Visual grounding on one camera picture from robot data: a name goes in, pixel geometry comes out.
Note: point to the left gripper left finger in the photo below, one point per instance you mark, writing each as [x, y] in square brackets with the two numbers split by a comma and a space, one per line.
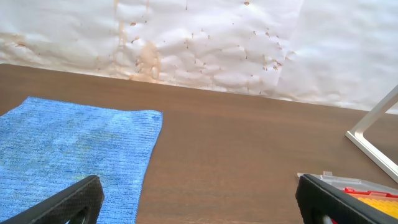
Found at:
[77, 196]

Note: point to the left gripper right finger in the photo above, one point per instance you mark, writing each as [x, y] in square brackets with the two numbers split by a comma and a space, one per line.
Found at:
[323, 199]

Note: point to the blue cloth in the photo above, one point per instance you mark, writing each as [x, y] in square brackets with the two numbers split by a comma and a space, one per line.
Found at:
[77, 140]

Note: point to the red and yellow tip box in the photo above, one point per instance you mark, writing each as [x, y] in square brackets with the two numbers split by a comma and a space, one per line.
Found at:
[379, 203]

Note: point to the white and blue stand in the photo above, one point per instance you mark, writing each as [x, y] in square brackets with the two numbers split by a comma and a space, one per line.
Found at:
[373, 152]

